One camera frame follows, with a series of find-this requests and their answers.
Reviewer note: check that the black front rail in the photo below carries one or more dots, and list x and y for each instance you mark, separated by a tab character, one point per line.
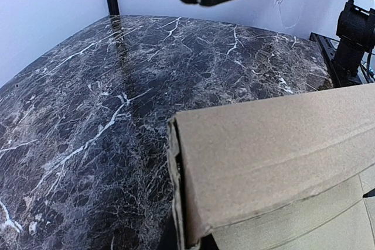
325	54

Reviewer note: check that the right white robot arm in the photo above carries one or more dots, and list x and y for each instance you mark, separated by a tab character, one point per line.
355	28

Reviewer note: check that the brown cardboard paper box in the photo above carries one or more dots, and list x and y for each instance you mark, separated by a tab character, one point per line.
283	173

